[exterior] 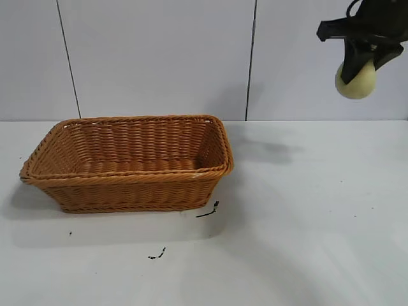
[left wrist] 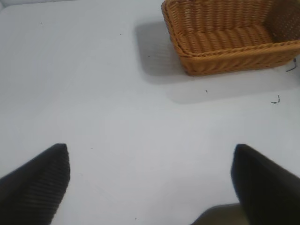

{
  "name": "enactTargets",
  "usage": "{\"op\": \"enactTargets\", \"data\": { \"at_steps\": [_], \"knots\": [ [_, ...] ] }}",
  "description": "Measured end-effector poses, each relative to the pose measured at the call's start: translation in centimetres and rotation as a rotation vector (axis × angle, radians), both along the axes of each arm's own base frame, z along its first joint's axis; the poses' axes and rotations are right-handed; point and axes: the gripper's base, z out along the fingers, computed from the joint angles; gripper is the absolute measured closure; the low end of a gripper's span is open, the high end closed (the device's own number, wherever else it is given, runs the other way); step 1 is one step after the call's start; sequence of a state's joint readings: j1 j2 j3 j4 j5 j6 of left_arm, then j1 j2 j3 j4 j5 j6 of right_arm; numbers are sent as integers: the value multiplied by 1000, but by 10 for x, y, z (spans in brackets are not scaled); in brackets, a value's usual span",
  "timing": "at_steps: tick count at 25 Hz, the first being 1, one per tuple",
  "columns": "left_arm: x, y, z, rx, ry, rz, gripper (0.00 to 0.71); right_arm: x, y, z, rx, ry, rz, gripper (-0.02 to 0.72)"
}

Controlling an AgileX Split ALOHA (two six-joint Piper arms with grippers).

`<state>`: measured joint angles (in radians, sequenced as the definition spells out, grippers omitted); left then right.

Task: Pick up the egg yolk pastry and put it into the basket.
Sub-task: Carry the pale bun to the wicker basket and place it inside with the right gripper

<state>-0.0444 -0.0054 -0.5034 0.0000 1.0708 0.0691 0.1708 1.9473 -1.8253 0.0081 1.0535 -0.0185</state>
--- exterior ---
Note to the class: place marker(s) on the brown wicker basket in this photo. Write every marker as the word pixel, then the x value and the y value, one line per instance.
pixel 127 191

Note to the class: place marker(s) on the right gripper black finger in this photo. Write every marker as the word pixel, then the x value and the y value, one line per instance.
pixel 355 62
pixel 387 55

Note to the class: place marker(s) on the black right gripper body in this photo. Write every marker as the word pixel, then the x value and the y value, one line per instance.
pixel 376 22

